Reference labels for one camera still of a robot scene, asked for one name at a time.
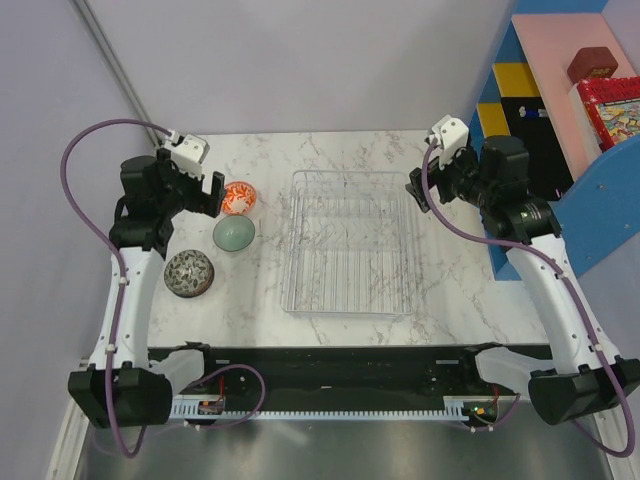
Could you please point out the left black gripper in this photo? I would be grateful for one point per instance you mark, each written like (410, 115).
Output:
(202, 202)

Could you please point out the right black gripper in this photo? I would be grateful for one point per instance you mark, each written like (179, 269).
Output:
(439, 175)

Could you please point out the orange patterned bowl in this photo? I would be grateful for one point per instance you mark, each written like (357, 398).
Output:
(240, 198)

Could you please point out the green glass bowl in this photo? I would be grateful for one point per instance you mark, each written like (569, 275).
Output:
(234, 233)

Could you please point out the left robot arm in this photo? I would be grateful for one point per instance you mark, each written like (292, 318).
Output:
(120, 386)

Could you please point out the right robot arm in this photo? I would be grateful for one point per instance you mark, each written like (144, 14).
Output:
(483, 197)

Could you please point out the leaf patterned bowl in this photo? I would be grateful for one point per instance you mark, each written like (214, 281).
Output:
(189, 273)

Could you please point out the yellow black panel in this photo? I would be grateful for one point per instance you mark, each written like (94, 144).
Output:
(506, 80)

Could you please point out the pink board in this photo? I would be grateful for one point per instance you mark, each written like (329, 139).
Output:
(550, 42)

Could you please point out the red game box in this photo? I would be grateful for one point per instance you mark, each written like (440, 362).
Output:
(612, 108)

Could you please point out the dark red box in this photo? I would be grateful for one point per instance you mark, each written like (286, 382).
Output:
(592, 62)

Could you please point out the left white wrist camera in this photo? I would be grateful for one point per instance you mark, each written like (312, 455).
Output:
(187, 152)

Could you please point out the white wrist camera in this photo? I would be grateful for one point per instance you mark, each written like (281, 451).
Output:
(449, 134)
(187, 152)

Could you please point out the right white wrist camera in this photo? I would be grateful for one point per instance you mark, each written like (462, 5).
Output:
(449, 134)

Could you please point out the clear wire dish rack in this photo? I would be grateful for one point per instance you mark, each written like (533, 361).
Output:
(350, 249)

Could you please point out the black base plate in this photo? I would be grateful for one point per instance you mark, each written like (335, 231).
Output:
(356, 377)

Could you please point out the white cable duct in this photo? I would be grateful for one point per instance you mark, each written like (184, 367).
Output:
(204, 409)

